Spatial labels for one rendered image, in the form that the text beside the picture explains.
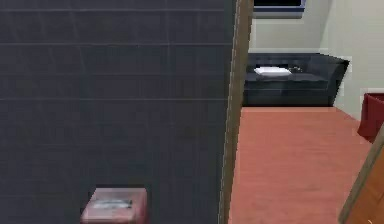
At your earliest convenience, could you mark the pink box bin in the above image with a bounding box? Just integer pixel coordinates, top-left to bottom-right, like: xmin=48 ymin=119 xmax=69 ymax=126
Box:
xmin=79 ymin=187 xmax=150 ymax=224

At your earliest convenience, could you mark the dark red armchair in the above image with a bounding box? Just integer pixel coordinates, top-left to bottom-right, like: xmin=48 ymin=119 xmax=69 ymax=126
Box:
xmin=357 ymin=92 xmax=384 ymax=144

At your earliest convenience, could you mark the white flat cushion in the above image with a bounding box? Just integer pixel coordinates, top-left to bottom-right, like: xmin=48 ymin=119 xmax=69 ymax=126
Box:
xmin=253 ymin=66 xmax=293 ymax=77

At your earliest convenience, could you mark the black sofa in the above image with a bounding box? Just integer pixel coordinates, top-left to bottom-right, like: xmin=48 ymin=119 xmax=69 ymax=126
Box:
xmin=242 ymin=52 xmax=351 ymax=108

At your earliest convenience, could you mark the dark window with blue frame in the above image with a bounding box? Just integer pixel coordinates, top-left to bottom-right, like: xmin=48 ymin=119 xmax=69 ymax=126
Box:
xmin=253 ymin=0 xmax=307 ymax=19

